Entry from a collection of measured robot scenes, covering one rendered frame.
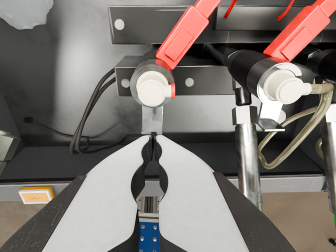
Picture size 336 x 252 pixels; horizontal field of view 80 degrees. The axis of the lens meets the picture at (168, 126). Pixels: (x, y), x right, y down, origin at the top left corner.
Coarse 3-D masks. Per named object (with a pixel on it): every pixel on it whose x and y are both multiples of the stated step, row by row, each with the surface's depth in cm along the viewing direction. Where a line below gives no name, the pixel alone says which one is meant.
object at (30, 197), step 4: (24, 188) 35; (28, 188) 35; (32, 188) 35; (36, 188) 35; (40, 188) 35; (44, 188) 35; (48, 188) 35; (52, 192) 37; (24, 196) 35; (28, 196) 35; (32, 196) 35; (36, 196) 35; (40, 196) 35; (44, 196) 35; (52, 196) 36; (28, 200) 36; (32, 200) 36; (36, 200) 36; (40, 200) 36; (44, 200) 36; (48, 200) 36
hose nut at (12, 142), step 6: (0, 132) 13; (6, 132) 13; (0, 138) 13; (6, 138) 13; (12, 138) 13; (18, 138) 14; (0, 144) 13; (6, 144) 13; (12, 144) 13; (0, 150) 13; (6, 150) 13; (12, 150) 14; (0, 156) 13; (6, 156) 13; (12, 156) 14
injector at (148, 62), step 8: (152, 48) 22; (144, 56) 15; (152, 56) 14; (144, 64) 12; (152, 64) 12; (160, 64) 12; (136, 72) 12; (160, 72) 12; (168, 72) 12; (136, 80) 12; (168, 80) 12; (136, 96) 13; (144, 104) 13; (160, 104) 13
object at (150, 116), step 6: (144, 108) 13; (150, 108) 13; (156, 108) 13; (162, 108) 13; (144, 114) 14; (150, 114) 14; (156, 114) 14; (162, 114) 14; (144, 120) 14; (150, 120) 14; (156, 120) 14
